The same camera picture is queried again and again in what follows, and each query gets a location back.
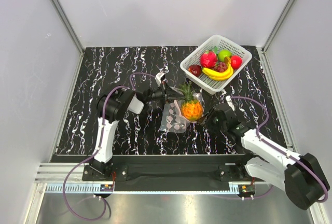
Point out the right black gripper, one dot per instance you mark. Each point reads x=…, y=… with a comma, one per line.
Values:
x=207, y=118

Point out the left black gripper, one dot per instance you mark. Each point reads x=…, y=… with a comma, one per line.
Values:
x=174, y=94

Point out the orange toy pineapple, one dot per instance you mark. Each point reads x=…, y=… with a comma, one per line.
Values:
x=190, y=107

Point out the clear pink-dotted zip bag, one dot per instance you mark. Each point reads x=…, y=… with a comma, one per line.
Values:
x=172, y=119

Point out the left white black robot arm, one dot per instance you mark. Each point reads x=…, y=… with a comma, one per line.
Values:
x=111, y=109

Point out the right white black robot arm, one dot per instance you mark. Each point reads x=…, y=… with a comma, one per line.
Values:
x=299, y=176

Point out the dark red plum toy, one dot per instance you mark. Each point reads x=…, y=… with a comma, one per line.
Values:
x=196, y=70

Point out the white plastic mesh basket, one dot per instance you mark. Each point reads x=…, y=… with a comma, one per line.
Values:
x=216, y=43

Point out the yellow banana bunch toy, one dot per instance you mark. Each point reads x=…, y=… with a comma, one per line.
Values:
x=219, y=73

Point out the red dragon fruit toy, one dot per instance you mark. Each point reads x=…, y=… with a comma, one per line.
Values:
x=208, y=59

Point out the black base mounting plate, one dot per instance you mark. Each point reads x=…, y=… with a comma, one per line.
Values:
x=129, y=167

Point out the purple grape bunch toy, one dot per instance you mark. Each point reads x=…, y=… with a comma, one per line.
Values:
x=220, y=67

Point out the green apple toy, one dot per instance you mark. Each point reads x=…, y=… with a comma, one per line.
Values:
x=224, y=54

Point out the red apple toy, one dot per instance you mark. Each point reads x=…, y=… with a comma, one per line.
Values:
x=236, y=62

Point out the black marble pattern mat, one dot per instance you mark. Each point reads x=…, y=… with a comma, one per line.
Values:
x=104, y=67

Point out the right connector board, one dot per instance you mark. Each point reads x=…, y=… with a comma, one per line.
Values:
x=247, y=188

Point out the connector board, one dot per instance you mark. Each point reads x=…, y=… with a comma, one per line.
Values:
x=107, y=187
x=247, y=188

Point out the left connector board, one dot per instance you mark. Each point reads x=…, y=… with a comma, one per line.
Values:
x=107, y=187

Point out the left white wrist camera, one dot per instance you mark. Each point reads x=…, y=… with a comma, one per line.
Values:
x=159, y=78

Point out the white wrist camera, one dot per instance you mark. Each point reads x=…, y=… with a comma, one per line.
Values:
x=159, y=78
x=229, y=102

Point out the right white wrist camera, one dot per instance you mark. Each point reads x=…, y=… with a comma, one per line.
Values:
x=229, y=102

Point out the white slotted cable duct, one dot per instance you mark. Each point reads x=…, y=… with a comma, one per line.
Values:
x=224, y=188

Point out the left aluminium frame post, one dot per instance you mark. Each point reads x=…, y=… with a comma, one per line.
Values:
x=65, y=21

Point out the aluminium frame post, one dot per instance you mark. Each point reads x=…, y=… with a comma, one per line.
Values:
x=65, y=21
x=282, y=17

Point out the right aluminium frame post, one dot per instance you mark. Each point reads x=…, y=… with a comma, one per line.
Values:
x=282, y=17

